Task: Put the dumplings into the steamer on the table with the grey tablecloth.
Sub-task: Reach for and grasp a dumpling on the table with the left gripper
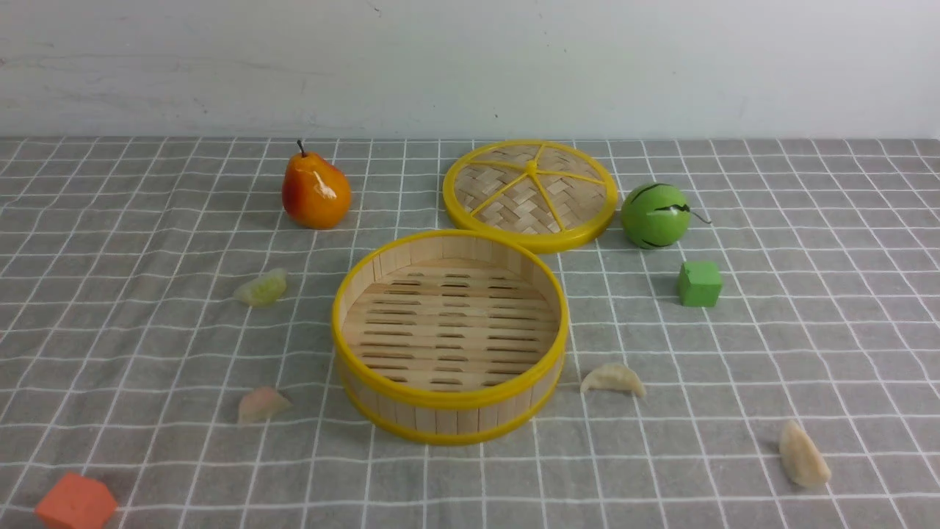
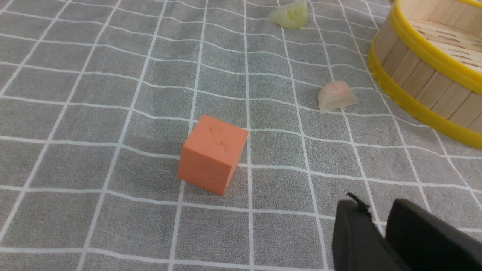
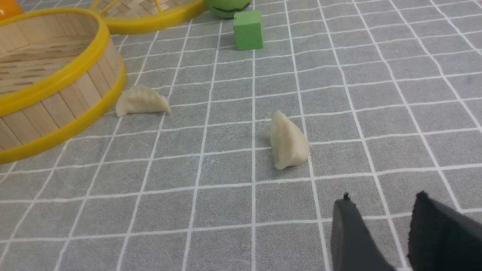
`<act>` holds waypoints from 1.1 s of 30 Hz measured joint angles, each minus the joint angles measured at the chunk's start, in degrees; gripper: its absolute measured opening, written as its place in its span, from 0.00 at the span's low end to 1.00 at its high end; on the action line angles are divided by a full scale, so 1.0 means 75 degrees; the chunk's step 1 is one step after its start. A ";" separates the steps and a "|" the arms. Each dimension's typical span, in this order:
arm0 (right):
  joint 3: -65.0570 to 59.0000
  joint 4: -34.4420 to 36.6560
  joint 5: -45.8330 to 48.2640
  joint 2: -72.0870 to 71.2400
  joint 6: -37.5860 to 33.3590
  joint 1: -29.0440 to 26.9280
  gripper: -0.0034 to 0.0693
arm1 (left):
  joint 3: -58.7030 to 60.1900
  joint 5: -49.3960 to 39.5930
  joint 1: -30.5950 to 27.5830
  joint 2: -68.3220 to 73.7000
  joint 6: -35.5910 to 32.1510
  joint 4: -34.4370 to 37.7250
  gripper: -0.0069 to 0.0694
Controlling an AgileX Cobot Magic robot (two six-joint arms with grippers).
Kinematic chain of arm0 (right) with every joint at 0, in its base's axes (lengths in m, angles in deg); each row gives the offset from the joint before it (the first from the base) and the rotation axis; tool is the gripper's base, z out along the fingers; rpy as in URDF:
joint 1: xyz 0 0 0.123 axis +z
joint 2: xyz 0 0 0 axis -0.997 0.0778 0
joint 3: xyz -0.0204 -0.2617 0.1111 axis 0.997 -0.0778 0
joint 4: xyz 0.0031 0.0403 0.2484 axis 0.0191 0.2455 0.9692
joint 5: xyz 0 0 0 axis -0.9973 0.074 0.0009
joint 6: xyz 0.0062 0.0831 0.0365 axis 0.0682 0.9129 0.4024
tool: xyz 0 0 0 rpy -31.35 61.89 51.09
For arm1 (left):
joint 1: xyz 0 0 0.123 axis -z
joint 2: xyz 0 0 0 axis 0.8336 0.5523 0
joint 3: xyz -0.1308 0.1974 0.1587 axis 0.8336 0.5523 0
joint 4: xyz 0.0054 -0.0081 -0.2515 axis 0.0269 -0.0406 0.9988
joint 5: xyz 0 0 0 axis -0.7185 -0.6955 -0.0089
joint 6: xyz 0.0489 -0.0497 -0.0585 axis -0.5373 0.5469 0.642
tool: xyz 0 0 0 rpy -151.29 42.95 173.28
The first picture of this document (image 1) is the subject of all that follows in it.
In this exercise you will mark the white dumpling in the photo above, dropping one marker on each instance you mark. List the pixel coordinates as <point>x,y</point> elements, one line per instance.
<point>613,377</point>
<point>802,462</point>

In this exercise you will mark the green dumpling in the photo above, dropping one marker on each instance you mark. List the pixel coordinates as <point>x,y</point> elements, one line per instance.
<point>264,290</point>

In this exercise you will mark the pink dumpling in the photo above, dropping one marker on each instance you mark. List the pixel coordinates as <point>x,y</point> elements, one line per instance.
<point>260,405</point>

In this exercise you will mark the bamboo steamer tray yellow rim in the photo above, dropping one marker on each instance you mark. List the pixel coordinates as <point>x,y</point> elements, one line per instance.
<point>450,337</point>

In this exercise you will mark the woven bamboo steamer lid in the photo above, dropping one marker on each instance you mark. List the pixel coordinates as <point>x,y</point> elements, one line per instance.
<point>545,196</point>

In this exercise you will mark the orange toy pear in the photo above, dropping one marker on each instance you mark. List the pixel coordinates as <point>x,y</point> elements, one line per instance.
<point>315,193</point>

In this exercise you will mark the green toy watermelon ball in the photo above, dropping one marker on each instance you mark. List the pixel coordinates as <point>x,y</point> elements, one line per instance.
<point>656,215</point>

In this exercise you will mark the green cube block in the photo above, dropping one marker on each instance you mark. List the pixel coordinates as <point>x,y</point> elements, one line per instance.
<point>699,284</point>

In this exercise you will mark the grey checked tablecloth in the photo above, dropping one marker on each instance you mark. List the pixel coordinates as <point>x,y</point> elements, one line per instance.
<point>125,355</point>

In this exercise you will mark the orange cube block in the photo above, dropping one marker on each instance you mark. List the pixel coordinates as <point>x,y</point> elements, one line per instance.
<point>76,502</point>

